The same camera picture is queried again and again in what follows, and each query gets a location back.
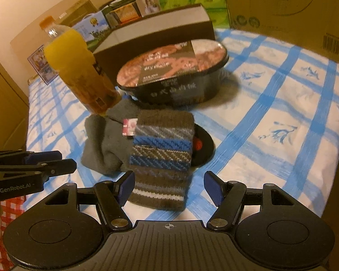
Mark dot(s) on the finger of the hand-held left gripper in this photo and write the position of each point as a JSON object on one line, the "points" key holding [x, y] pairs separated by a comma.
{"points": [[45, 156], [62, 166]]}

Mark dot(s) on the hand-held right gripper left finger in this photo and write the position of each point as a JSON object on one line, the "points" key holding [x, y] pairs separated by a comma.
{"points": [[127, 186]]}

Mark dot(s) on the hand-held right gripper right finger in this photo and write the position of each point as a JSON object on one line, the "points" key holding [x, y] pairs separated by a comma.
{"points": [[213, 189]]}

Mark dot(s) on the grey blue striped socks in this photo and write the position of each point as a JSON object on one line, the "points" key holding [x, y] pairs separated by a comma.
{"points": [[161, 152]]}

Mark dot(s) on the orange juice bottle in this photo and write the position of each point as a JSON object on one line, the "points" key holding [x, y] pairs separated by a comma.
{"points": [[73, 62]]}

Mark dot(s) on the red checked cloth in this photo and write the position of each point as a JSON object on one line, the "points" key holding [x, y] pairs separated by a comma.
{"points": [[14, 203]]}

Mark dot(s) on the black round disc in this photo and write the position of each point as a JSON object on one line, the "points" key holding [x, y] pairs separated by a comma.
{"points": [[203, 146]]}

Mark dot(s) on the wooden cabinet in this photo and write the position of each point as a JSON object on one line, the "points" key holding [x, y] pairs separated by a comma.
{"points": [[2, 96]]}

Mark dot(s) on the blue cartoon printed box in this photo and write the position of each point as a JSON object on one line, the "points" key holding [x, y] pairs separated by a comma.
{"points": [[42, 65]]}

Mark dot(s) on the blue checked bedsheet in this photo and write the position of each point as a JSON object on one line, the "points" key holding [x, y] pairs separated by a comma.
{"points": [[271, 104]]}

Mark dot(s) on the black instant rice bowl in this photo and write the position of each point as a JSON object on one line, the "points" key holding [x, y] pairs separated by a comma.
{"points": [[172, 70]]}

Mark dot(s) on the blue green milk carton box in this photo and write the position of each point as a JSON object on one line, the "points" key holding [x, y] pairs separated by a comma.
{"points": [[93, 26]]}

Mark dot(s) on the small cardboard box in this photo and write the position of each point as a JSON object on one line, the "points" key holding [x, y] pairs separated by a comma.
{"points": [[79, 10]]}

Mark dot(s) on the brown box with white inside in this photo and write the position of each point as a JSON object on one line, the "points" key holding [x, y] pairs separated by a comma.
{"points": [[183, 31]]}

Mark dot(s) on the white box with photo print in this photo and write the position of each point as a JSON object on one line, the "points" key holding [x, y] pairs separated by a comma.
{"points": [[149, 4]]}

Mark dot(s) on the large cardboard box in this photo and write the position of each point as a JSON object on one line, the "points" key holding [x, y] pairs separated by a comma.
{"points": [[285, 5]]}

